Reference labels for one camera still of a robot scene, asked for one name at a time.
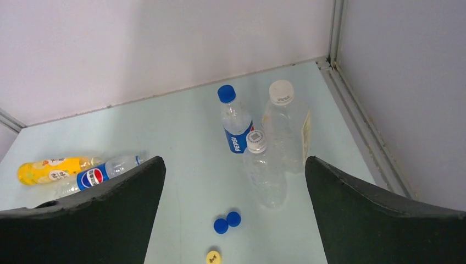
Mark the yellow juice bottle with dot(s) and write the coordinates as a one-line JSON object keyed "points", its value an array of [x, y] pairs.
{"points": [[47, 171]]}

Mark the yellow bottle cap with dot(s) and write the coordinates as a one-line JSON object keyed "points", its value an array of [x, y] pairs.
{"points": [[213, 257]]}

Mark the large clear bottle white cap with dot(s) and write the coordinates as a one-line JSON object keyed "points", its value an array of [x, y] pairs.
{"points": [[286, 123]]}

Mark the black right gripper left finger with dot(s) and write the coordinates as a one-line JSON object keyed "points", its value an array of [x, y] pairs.
{"points": [[108, 223]]}

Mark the standing Pepsi bottle blue cap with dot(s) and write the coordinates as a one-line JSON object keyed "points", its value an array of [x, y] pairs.
{"points": [[235, 117]]}

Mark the lying uncapped Pepsi bottle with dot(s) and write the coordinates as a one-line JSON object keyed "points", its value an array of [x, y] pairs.
{"points": [[100, 173]]}

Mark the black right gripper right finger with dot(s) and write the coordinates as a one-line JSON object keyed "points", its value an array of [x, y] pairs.
{"points": [[360, 222]]}

